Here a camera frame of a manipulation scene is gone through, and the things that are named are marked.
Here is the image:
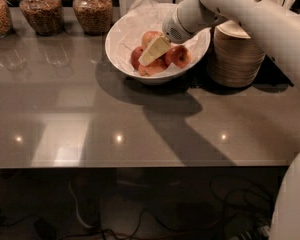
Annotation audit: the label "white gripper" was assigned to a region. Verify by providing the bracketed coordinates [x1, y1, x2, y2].
[138, 6, 194, 66]

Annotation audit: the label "red yellow apple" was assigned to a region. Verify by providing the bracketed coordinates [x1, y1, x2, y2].
[138, 59, 167, 77]
[141, 31, 163, 49]

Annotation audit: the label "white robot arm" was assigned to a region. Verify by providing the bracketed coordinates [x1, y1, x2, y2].
[139, 0, 300, 240]

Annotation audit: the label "left dark red apple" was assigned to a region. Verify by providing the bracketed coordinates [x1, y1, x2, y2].
[130, 46, 143, 70]

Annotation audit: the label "white ceramic bowl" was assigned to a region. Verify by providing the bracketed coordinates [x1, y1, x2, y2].
[104, 2, 211, 86]

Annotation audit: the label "right red apple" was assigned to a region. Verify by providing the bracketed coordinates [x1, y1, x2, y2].
[164, 45, 191, 69]

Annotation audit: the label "front white paper bowl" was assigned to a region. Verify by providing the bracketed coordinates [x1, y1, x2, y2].
[217, 20, 250, 39]

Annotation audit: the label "right glass cereal jar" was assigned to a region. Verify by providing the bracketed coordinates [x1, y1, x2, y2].
[72, 0, 113, 35]

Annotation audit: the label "stack of brown paper plates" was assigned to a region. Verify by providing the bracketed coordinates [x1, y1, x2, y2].
[207, 27, 265, 88]

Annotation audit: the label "middle glass cereal jar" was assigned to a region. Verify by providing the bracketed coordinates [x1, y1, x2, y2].
[19, 0, 64, 36]

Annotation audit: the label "white cable on floor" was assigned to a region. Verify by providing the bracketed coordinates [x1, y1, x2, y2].
[68, 179, 96, 230]

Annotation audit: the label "black cables on floor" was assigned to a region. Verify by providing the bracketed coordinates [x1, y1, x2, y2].
[0, 173, 278, 240]

